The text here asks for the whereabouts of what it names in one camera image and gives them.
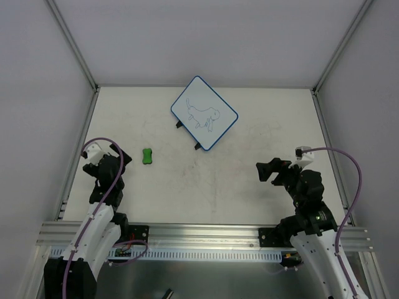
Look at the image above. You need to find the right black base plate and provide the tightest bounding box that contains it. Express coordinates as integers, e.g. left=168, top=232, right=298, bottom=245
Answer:
left=258, top=227, right=292, bottom=248

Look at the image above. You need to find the left aluminium frame post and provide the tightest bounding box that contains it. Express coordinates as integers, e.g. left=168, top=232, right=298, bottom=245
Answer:
left=44, top=0, right=99, bottom=92

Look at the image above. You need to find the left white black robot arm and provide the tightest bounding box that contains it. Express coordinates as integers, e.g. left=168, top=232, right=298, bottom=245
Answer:
left=44, top=139, right=132, bottom=298

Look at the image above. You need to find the aluminium front rail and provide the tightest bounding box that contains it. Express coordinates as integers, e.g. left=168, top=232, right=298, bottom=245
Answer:
left=36, top=221, right=374, bottom=252

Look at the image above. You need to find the aluminium frame post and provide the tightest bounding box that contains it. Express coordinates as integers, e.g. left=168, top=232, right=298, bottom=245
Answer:
left=44, top=0, right=99, bottom=92
left=312, top=0, right=374, bottom=94

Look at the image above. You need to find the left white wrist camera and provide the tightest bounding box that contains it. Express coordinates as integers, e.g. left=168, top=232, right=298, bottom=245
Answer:
left=82, top=141, right=105, bottom=165

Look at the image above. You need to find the blue framed whiteboard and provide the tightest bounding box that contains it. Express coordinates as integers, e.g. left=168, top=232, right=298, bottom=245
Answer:
left=170, top=76, right=239, bottom=151

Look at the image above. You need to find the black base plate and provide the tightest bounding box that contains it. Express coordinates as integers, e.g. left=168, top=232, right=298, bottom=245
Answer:
left=258, top=227, right=292, bottom=248
left=121, top=224, right=149, bottom=242

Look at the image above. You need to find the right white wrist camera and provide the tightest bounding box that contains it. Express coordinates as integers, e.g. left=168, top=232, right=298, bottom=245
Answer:
left=289, top=146, right=314, bottom=169

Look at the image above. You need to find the white slotted cable duct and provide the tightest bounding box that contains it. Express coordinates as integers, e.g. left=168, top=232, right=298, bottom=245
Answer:
left=49, top=246, right=283, bottom=263

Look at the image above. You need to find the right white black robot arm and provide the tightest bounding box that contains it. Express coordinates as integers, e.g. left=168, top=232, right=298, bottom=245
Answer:
left=256, top=158, right=367, bottom=298

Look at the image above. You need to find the right aluminium frame post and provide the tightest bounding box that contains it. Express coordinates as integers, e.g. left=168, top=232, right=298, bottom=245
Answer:
left=312, top=0, right=374, bottom=94

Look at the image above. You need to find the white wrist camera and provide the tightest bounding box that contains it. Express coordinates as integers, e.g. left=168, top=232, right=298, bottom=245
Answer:
left=289, top=146, right=314, bottom=169
left=82, top=141, right=105, bottom=165

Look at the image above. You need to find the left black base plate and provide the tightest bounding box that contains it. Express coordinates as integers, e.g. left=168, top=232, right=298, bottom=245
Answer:
left=121, top=224, right=149, bottom=242

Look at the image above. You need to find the green whiteboard eraser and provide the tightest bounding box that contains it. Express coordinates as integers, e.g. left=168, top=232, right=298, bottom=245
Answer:
left=142, top=148, right=153, bottom=165

